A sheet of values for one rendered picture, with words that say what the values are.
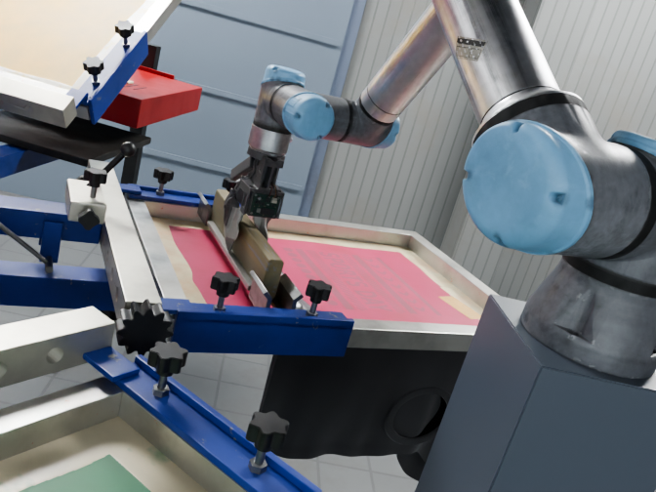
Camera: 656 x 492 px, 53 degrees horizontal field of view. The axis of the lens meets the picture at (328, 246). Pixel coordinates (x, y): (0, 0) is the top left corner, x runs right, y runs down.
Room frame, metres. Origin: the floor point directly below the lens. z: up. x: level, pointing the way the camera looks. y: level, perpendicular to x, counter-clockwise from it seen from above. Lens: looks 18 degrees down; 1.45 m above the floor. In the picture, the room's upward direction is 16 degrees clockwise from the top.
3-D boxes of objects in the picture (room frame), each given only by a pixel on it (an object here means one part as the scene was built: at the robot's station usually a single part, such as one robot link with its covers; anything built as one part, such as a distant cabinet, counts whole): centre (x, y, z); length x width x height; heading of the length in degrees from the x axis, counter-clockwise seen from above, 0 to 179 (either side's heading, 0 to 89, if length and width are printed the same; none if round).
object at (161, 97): (2.24, 0.87, 1.06); 0.61 x 0.46 x 0.12; 178
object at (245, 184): (1.20, 0.15, 1.15); 0.09 x 0.08 x 0.12; 28
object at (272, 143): (1.21, 0.16, 1.23); 0.08 x 0.08 x 0.05
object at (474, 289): (1.32, -0.01, 0.97); 0.79 x 0.58 x 0.04; 118
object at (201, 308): (0.96, 0.07, 0.98); 0.30 x 0.05 x 0.07; 118
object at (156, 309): (0.79, 0.21, 1.02); 0.07 x 0.06 x 0.07; 118
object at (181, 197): (1.45, 0.33, 0.98); 0.30 x 0.05 x 0.07; 118
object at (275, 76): (1.20, 0.16, 1.31); 0.09 x 0.08 x 0.11; 32
